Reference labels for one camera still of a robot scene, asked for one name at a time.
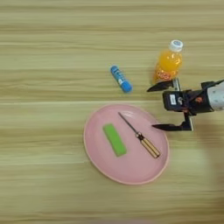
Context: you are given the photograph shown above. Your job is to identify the orange juice bottle white cap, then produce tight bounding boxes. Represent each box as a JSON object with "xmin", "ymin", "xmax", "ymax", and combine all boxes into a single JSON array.
[{"xmin": 152, "ymin": 39, "xmax": 185, "ymax": 86}]

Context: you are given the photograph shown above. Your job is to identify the small black box white label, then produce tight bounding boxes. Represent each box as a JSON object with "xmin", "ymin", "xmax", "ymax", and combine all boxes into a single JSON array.
[{"xmin": 162, "ymin": 90, "xmax": 186, "ymax": 113}]

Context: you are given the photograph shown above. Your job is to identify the green rectangular eraser block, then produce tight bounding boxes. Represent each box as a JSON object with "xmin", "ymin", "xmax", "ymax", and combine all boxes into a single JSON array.
[{"xmin": 102, "ymin": 122, "xmax": 128, "ymax": 158}]

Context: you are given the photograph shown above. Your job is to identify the pink round plate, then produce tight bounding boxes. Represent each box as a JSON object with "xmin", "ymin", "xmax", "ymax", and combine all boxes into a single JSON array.
[{"xmin": 83, "ymin": 103, "xmax": 171, "ymax": 186}]

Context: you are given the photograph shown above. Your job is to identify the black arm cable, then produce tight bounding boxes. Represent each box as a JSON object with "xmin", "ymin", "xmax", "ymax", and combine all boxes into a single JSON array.
[{"xmin": 208, "ymin": 78, "xmax": 224, "ymax": 88}]

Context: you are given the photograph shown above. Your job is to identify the blue glue stick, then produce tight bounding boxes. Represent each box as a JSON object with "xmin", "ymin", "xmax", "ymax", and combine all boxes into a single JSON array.
[{"xmin": 109, "ymin": 65, "xmax": 133, "ymax": 95}]

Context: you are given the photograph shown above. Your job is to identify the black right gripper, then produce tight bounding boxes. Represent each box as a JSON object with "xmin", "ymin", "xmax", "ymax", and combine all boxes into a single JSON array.
[{"xmin": 146, "ymin": 77, "xmax": 215, "ymax": 132}]

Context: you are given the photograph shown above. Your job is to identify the screwdriver with yellow-black handle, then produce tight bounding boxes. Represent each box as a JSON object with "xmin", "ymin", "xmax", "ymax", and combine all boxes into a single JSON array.
[{"xmin": 117, "ymin": 111, "xmax": 162, "ymax": 159}]

